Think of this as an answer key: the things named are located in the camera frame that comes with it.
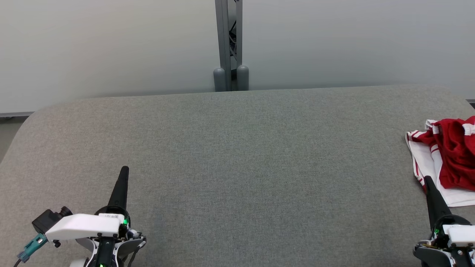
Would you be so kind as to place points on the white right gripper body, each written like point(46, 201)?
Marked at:
point(456, 237)

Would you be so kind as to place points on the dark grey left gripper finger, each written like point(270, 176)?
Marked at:
point(120, 196)

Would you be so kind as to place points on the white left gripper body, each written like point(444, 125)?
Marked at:
point(85, 226)

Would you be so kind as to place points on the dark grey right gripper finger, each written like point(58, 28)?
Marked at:
point(436, 207)

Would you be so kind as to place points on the red and white jersey shirt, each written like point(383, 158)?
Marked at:
point(423, 159)

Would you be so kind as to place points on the red shorts with white stripes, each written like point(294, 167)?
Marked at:
point(456, 159)

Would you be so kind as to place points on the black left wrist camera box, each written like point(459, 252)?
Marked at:
point(46, 222)

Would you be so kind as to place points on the grey cylinder post foot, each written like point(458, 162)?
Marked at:
point(242, 78)
point(219, 79)

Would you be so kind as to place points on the grey metal truss post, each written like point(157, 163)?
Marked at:
point(223, 37)

